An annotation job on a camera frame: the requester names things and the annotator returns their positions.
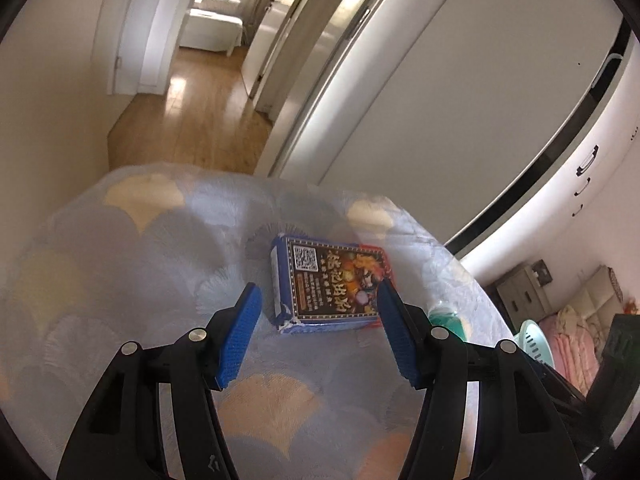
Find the white bed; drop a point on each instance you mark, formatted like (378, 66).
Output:
(210, 27)

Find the pink blanket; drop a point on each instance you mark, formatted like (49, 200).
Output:
(570, 355)

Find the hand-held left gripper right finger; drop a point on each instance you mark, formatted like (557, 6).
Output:
(397, 335)

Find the patterned tablecloth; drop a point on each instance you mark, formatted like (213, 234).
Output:
(125, 270)

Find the white sliding door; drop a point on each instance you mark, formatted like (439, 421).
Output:
(450, 85)

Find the dark picture frame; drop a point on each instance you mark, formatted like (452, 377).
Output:
(541, 270)

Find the blue box with colourful print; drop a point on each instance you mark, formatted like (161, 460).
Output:
(325, 285)

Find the teal plastic basket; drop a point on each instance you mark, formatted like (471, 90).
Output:
(535, 342)

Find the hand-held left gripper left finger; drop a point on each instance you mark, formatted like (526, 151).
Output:
(240, 335)

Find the white pillow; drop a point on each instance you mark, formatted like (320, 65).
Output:
(217, 1)

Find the small beige drawer cabinet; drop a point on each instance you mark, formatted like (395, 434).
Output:
(517, 294)

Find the white wardrobe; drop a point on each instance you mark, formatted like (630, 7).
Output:
(590, 240)

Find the small teal container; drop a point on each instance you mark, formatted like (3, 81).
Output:
(446, 319)

